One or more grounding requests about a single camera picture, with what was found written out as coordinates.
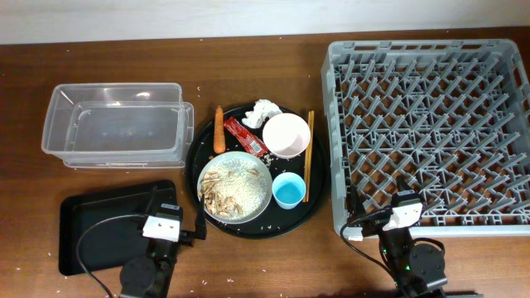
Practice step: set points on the white pink bowl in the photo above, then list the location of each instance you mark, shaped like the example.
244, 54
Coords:
286, 135

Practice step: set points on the light blue cup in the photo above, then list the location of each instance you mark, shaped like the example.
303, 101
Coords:
288, 189

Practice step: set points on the grey dishwasher rack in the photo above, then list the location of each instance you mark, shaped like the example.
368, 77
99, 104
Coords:
450, 116

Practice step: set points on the round black tray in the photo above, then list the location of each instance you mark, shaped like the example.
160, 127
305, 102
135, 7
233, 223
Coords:
273, 221

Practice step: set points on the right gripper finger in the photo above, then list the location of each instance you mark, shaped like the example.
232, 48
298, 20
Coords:
356, 204
402, 185

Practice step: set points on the clear plastic bin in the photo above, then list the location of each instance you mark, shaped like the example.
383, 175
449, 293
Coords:
119, 125

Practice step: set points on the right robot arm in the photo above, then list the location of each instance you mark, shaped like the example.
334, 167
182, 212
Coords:
416, 265

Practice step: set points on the grey plate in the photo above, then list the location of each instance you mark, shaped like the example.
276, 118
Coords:
238, 155

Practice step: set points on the white tissue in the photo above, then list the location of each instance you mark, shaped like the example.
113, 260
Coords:
262, 110

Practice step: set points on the pile of white rice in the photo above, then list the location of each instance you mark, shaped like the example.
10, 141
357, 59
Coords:
240, 190

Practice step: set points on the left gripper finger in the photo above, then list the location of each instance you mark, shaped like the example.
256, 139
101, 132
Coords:
200, 221
152, 196

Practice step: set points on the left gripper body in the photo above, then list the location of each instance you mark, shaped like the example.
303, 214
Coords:
186, 238

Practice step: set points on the black rectangular tray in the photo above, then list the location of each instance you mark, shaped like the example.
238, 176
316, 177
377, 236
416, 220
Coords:
110, 244

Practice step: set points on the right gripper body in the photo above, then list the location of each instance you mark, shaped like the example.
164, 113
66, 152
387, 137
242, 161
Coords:
375, 224

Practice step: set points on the orange carrot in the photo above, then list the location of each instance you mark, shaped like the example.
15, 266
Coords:
219, 140

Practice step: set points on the red snack wrapper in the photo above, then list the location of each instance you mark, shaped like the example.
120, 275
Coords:
251, 144

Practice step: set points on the pile of peanut shells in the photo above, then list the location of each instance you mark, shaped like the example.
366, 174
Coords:
207, 189

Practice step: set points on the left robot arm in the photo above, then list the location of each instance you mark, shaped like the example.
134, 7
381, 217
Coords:
150, 274

